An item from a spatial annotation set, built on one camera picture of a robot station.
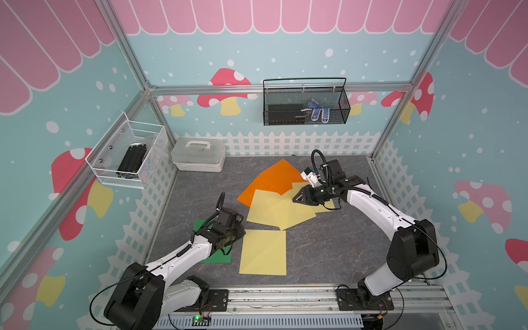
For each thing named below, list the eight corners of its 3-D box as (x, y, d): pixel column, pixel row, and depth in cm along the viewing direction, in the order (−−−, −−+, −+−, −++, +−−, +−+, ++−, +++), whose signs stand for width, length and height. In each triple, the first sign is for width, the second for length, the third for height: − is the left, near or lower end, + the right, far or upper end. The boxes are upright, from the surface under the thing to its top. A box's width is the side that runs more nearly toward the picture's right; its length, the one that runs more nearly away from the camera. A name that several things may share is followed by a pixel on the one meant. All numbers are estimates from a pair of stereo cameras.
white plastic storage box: (178, 174, 115) (169, 158, 105) (186, 152, 126) (178, 135, 116) (222, 174, 115) (218, 158, 105) (226, 152, 126) (223, 135, 116)
